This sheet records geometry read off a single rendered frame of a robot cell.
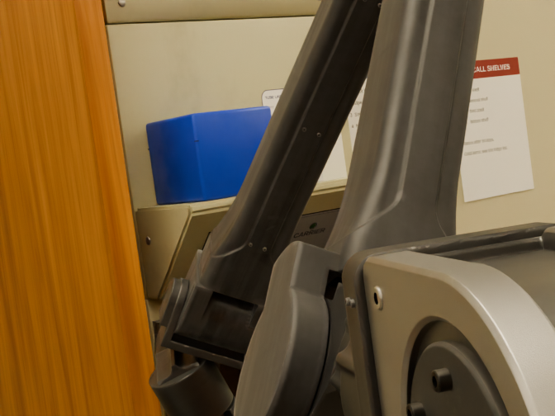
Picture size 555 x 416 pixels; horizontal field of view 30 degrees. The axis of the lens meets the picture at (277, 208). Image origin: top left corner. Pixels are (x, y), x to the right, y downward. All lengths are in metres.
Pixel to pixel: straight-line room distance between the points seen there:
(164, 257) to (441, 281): 0.82
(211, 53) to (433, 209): 0.72
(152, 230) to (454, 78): 0.61
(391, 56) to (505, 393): 0.32
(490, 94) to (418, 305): 1.85
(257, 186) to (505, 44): 1.45
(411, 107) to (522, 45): 1.71
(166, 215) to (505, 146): 1.20
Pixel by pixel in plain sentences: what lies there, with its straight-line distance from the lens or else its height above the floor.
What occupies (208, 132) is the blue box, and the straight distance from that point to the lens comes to 1.06.
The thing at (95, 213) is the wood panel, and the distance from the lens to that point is 1.03.
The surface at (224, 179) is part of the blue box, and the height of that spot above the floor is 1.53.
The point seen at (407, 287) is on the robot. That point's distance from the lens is 0.31.
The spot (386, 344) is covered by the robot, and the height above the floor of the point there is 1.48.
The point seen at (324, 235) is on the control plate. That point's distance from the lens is 1.19.
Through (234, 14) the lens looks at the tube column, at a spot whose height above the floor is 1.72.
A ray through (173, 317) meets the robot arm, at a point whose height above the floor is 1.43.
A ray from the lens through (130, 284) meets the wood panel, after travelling 1.03.
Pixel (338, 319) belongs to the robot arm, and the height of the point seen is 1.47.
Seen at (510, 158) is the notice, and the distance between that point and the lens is 2.17.
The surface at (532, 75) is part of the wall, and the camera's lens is 2.25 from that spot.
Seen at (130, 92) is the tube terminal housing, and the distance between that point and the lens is 1.14.
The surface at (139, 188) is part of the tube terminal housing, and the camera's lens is 1.14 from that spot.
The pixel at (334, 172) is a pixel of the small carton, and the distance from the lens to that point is 1.19.
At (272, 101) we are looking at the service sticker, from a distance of 1.24.
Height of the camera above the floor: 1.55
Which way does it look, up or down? 3 degrees down
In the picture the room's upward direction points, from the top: 8 degrees counter-clockwise
